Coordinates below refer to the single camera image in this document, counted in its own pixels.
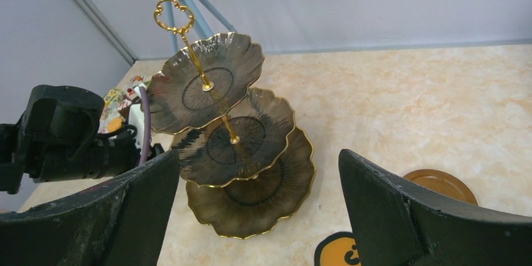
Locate floral serving tray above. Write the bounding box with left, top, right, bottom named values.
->
left=98, top=75, right=151, bottom=134

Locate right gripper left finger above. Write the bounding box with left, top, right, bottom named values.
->
left=1, top=151, right=180, bottom=265

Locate large wooden saucer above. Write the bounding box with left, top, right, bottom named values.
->
left=403, top=169, right=478, bottom=206

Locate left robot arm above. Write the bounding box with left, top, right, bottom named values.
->
left=1, top=85, right=141, bottom=194

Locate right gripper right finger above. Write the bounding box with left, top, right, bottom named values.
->
left=338, top=149, right=531, bottom=265

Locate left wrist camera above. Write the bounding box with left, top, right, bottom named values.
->
left=128, top=104, right=151, bottom=153

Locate yellow round biscuit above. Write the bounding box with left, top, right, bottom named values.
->
left=106, top=117, right=124, bottom=133

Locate black orange round coaster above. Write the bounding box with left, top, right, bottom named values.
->
left=314, top=231, right=361, bottom=266

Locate three-tier glass cake stand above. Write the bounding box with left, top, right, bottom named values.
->
left=147, top=0, right=317, bottom=240

